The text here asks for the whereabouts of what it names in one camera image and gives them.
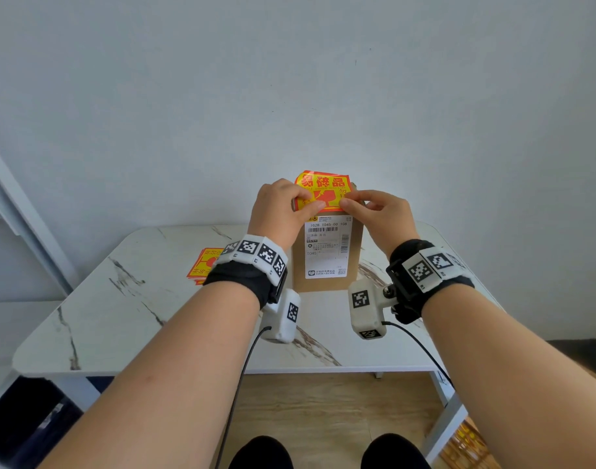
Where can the person's left hand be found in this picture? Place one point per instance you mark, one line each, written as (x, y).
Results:
(272, 214)

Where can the person's right hand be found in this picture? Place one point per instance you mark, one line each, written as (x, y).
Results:
(388, 222)

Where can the person's right thumb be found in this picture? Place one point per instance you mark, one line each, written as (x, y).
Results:
(352, 205)

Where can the person's left thumb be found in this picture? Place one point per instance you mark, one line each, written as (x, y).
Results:
(311, 208)

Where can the yellow and red sticker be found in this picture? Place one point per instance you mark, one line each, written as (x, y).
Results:
(327, 183)

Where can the person's left forearm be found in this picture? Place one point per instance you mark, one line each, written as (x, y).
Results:
(171, 385)

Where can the person's right forearm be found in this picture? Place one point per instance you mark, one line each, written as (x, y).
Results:
(513, 385)

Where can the brown cardboard parcel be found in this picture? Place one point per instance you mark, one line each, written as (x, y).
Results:
(327, 283)

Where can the left wrist marker band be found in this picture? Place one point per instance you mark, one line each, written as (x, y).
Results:
(251, 261)

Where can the wrist marker band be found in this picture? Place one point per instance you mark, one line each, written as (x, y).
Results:
(427, 273)
(251, 261)

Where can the right wrist marker band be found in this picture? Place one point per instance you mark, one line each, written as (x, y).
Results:
(427, 273)

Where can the stack of yellow red stickers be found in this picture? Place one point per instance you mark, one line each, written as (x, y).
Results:
(205, 264)

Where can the white table leg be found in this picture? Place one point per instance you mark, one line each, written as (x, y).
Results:
(75, 390)
(447, 424)

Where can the person's right leg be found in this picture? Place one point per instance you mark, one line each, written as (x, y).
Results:
(394, 452)

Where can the person's leg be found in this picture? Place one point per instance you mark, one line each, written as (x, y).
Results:
(394, 452)
(261, 453)

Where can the person's left leg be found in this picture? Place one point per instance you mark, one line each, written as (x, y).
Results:
(261, 453)

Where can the yellow patterned sheet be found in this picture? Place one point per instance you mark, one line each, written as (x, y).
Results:
(469, 446)

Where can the dark seat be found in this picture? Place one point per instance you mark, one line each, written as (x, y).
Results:
(584, 359)

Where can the black bag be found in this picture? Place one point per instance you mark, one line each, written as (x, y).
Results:
(29, 429)

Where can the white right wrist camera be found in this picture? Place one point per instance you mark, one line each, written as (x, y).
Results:
(365, 307)

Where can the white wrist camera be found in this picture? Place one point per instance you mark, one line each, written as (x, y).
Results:
(365, 307)
(282, 317)

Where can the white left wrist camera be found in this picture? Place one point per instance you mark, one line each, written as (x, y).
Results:
(282, 317)

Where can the white shelf frame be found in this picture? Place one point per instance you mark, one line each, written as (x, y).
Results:
(19, 224)

